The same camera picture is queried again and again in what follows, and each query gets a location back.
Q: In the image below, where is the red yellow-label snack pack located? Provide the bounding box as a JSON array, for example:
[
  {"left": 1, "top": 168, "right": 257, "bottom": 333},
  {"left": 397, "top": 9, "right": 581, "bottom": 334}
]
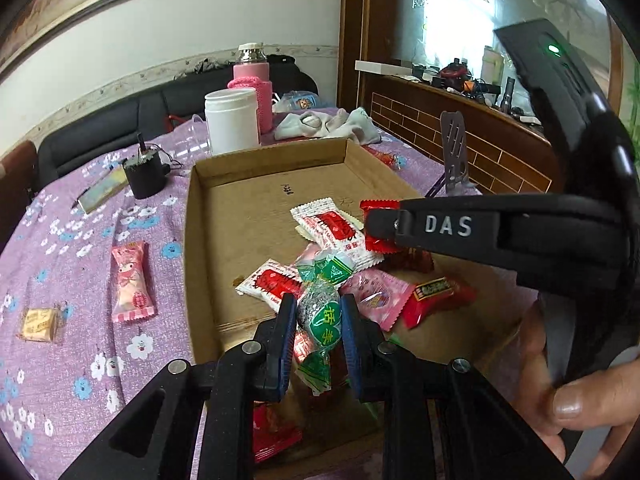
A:
[{"left": 401, "top": 275, "right": 477, "bottom": 330}]

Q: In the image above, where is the dark red foil pack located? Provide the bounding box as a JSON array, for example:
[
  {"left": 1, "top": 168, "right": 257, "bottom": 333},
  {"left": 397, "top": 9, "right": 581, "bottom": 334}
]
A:
[{"left": 384, "top": 248, "right": 435, "bottom": 274}]

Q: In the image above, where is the green candy strip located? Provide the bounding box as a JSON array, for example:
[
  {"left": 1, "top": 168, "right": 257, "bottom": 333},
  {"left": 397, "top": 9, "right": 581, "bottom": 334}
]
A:
[{"left": 294, "top": 250, "right": 354, "bottom": 396}]

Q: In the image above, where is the white red sachet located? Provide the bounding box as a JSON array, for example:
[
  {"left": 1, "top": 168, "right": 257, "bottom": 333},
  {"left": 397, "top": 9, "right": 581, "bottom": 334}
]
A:
[
  {"left": 291, "top": 197, "right": 384, "bottom": 272},
  {"left": 235, "top": 259, "right": 303, "bottom": 313}
]

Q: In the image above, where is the small red candy pack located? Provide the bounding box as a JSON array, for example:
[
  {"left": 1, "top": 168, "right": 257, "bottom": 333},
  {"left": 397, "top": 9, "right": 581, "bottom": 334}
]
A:
[{"left": 360, "top": 200, "right": 401, "bottom": 255}]

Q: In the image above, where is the plastic bag with snacks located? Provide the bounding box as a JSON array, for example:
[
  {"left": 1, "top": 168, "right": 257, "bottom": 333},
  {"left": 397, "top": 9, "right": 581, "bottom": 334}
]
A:
[{"left": 272, "top": 90, "right": 322, "bottom": 114}]

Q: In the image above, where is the person right hand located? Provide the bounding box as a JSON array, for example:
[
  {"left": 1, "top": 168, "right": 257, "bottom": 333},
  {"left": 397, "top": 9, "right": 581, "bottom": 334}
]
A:
[{"left": 513, "top": 304, "right": 639, "bottom": 479}]

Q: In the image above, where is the wooden sideboard counter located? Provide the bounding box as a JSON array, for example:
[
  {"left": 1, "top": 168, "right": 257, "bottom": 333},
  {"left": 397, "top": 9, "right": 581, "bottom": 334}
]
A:
[{"left": 354, "top": 61, "right": 564, "bottom": 194}]

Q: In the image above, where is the pink cartoon snack pack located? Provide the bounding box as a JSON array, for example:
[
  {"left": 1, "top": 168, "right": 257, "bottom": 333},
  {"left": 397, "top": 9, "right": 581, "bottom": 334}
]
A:
[{"left": 112, "top": 242, "right": 155, "bottom": 323}]

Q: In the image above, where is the purple floral tablecloth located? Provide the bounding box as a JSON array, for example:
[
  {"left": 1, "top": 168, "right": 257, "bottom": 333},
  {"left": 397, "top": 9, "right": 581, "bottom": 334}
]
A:
[{"left": 1, "top": 118, "right": 208, "bottom": 479}]

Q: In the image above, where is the white crumpled cloth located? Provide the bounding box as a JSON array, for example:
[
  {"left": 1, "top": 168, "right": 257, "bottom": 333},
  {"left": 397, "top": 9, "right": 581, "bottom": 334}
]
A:
[{"left": 273, "top": 107, "right": 382, "bottom": 145}]

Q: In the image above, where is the smartphone with yellow case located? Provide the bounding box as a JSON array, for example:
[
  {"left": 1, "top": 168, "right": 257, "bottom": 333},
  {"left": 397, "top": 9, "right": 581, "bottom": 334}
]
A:
[{"left": 77, "top": 165, "right": 128, "bottom": 214}]

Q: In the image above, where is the white box on counter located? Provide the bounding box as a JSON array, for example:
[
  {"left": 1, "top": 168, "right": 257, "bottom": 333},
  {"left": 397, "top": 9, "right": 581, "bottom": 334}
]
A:
[{"left": 355, "top": 60, "right": 412, "bottom": 76}]

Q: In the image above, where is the brown armchair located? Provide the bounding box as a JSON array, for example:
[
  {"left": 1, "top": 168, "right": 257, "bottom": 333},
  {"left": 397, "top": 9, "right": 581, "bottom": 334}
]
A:
[{"left": 0, "top": 140, "right": 37, "bottom": 249}]

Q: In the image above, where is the black leather sofa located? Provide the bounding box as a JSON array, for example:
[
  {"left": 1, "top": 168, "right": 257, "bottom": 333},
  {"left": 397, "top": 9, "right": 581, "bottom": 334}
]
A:
[{"left": 34, "top": 53, "right": 319, "bottom": 194}]

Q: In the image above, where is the white plastic jar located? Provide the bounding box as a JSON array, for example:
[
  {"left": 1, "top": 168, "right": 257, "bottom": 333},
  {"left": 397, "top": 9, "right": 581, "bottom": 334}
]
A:
[{"left": 204, "top": 88, "right": 259, "bottom": 155}]

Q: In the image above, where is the pink knitted thermos bottle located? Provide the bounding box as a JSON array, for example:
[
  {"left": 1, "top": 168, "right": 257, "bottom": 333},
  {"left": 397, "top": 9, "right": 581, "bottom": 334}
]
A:
[{"left": 228, "top": 42, "right": 273, "bottom": 134}]

